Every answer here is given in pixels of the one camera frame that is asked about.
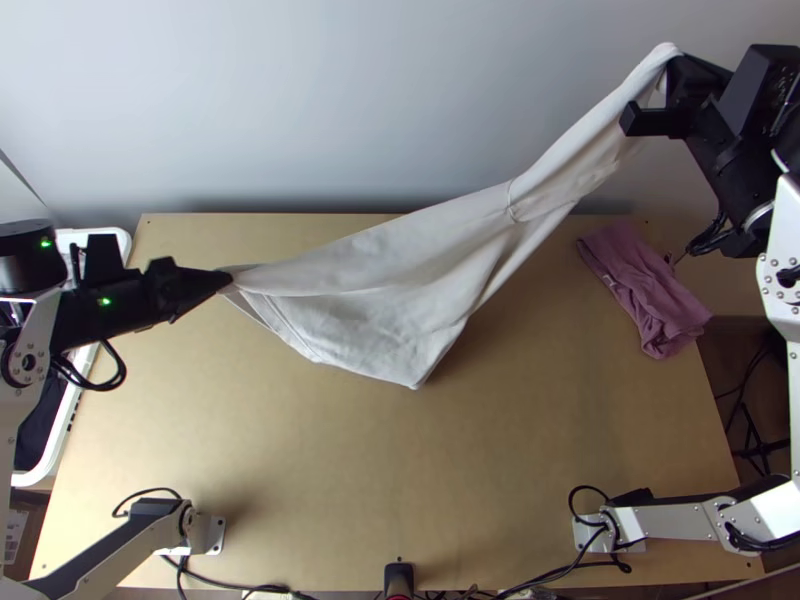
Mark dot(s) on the heap of clothes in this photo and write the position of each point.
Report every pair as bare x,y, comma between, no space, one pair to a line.
37,425

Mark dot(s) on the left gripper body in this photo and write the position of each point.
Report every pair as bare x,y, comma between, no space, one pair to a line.
144,300

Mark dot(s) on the white laundry basket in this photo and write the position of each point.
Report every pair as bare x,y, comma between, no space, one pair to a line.
56,431

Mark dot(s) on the pink garment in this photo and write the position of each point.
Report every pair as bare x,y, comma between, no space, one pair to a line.
650,294

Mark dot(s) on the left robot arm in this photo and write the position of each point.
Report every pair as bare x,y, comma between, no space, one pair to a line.
75,319

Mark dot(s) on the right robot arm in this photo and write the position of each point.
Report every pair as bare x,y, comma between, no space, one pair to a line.
781,281

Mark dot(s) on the white t-shirt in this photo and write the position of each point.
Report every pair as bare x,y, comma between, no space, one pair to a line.
406,294

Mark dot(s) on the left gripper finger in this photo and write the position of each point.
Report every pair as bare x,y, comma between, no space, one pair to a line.
184,299
187,278

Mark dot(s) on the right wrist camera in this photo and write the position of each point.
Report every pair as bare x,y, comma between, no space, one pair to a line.
756,81

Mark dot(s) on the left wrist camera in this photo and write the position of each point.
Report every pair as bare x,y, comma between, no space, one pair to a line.
103,256

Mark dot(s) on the black tripod stand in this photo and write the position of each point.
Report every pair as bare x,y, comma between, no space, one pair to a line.
759,444

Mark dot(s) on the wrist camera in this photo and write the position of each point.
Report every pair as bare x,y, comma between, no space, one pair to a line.
756,81
103,256

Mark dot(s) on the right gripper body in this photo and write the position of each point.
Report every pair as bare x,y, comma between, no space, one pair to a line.
706,128

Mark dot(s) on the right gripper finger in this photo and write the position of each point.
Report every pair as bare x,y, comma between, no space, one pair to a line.
694,78

